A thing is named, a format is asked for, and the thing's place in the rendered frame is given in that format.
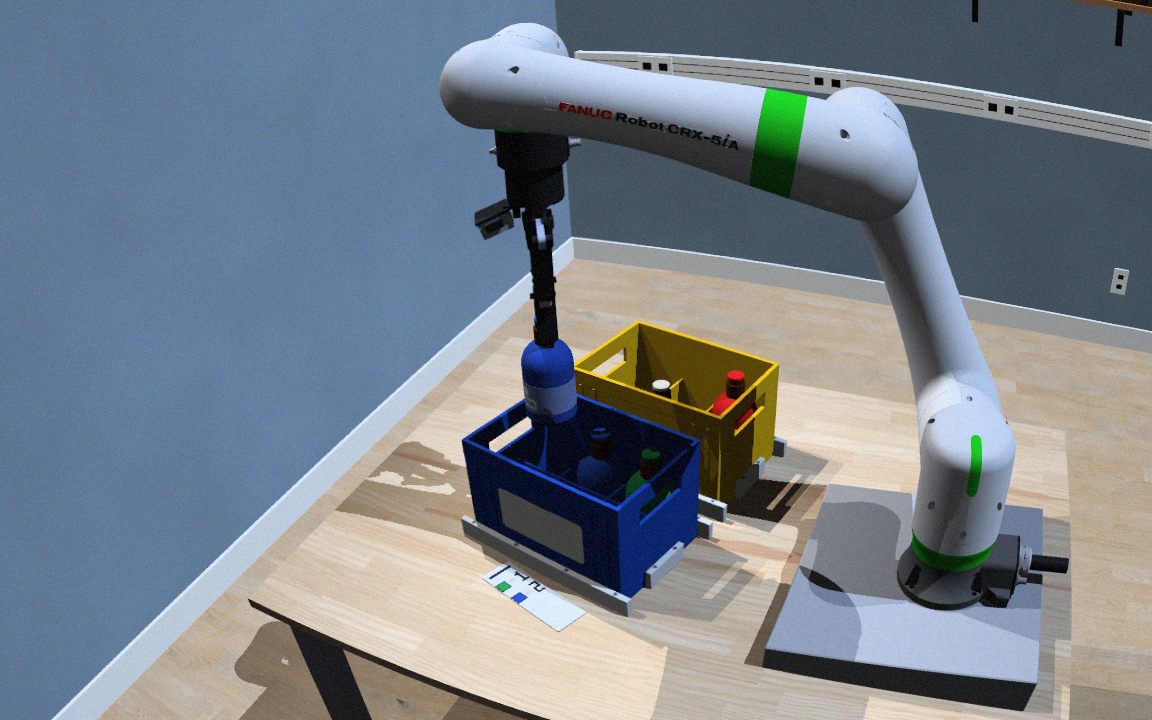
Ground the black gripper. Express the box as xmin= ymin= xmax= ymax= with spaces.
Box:
xmin=505 ymin=165 xmax=564 ymax=342

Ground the white paper pick list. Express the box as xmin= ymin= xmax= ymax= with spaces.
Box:
xmin=482 ymin=561 xmax=586 ymax=632

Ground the green bottle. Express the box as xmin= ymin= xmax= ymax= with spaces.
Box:
xmin=626 ymin=448 xmax=677 ymax=514

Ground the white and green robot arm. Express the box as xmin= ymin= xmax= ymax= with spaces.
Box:
xmin=439 ymin=23 xmax=1069 ymax=611

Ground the yellow divided crate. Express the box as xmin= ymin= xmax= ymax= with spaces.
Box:
xmin=574 ymin=321 xmax=774 ymax=505

